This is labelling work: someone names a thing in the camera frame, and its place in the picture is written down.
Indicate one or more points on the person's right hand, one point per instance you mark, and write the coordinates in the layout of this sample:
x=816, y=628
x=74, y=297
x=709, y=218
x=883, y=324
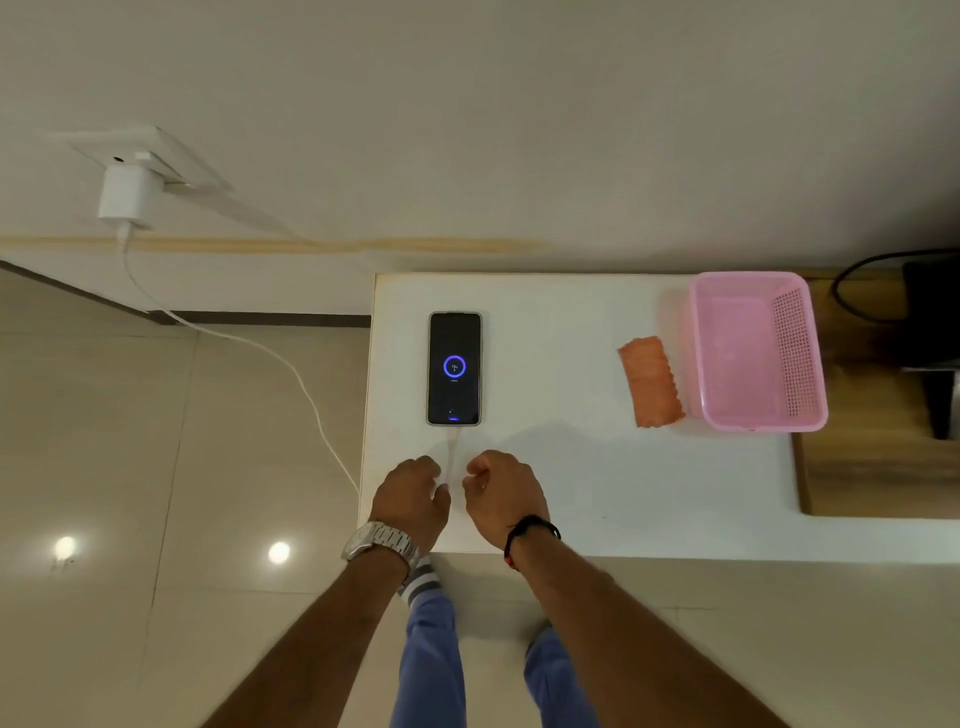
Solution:
x=506, y=499

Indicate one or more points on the person's left hand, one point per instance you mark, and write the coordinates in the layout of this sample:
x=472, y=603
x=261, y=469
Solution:
x=409, y=502

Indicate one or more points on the black smartphone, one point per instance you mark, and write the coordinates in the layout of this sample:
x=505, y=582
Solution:
x=454, y=390

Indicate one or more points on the orange cleaning cloth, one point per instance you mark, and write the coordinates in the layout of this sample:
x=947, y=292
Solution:
x=651, y=382

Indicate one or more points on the white charger adapter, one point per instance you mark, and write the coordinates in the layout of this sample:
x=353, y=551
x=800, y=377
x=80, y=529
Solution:
x=127, y=199

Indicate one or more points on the person's left forearm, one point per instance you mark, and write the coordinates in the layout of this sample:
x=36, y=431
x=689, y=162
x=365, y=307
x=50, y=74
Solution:
x=315, y=645

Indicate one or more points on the person's right forearm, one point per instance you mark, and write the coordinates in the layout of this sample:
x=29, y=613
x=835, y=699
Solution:
x=630, y=637

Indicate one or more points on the person's left striped sock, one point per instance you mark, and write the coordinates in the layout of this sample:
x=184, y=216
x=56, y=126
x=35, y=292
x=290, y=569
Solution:
x=420, y=581

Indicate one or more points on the person's striped sock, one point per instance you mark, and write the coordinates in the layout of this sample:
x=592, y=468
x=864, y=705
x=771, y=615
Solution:
x=420, y=581
x=541, y=637

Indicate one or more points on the person's right striped sock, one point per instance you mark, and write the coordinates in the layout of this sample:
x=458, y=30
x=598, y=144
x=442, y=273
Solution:
x=541, y=637

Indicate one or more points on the person's left jeans leg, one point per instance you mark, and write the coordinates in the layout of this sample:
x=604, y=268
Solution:
x=429, y=667

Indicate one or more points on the person's jeans leg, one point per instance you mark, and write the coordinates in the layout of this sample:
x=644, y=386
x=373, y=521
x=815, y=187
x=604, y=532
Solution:
x=429, y=667
x=555, y=682

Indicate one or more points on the person's right jeans leg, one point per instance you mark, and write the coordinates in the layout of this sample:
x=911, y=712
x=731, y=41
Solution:
x=555, y=682

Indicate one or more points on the silver metal wristwatch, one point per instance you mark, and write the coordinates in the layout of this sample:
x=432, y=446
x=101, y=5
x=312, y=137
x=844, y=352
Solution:
x=382, y=540

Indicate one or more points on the pink plastic basket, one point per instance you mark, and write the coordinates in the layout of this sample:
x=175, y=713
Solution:
x=742, y=352

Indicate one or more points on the brown wooden board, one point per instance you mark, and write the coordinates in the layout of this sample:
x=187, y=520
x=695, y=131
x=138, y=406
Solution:
x=870, y=472

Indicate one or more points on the black television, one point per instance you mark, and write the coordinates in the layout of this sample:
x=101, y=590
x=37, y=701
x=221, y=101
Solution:
x=934, y=330

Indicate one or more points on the white wall socket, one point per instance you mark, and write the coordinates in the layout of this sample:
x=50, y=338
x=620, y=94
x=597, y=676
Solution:
x=165, y=154

